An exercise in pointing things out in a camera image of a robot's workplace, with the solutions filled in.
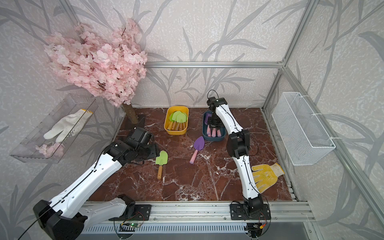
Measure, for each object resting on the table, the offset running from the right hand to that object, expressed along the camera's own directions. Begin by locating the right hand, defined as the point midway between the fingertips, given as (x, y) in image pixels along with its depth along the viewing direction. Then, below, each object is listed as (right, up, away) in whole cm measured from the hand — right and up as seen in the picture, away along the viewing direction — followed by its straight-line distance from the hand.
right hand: (212, 127), depth 99 cm
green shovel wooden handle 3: (-18, +3, +4) cm, 19 cm away
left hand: (-30, -11, -23) cm, 40 cm away
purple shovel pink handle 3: (0, -4, -6) cm, 7 cm away
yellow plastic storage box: (-32, +13, +13) cm, 37 cm away
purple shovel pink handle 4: (+4, -4, -1) cm, 6 cm away
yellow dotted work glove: (+30, -27, -13) cm, 42 cm away
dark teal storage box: (-5, -2, +2) cm, 6 cm away
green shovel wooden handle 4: (-32, -20, -8) cm, 39 cm away
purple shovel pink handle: (-10, -11, 0) cm, 15 cm away
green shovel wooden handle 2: (-23, +6, +13) cm, 27 cm away
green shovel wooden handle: (-28, +6, +13) cm, 31 cm away
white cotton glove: (-69, +3, -31) cm, 76 cm away
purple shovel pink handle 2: (-4, +4, +8) cm, 10 cm away
